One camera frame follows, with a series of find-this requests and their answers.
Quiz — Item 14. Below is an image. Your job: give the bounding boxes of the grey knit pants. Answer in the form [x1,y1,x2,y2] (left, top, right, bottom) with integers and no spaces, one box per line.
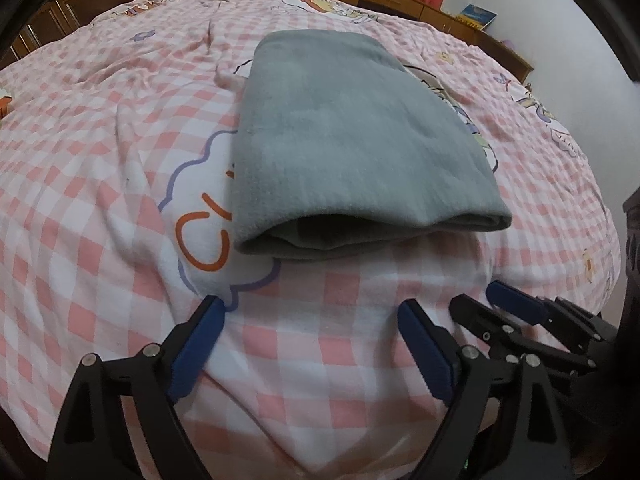
[232,30,512,260]

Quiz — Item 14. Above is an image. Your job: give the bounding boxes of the pink checkered bed cover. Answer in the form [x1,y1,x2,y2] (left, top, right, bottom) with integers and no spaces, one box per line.
[1,0,622,479]

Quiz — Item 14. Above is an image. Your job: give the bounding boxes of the blue book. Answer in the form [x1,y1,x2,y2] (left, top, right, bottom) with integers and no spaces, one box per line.
[454,3,497,30]

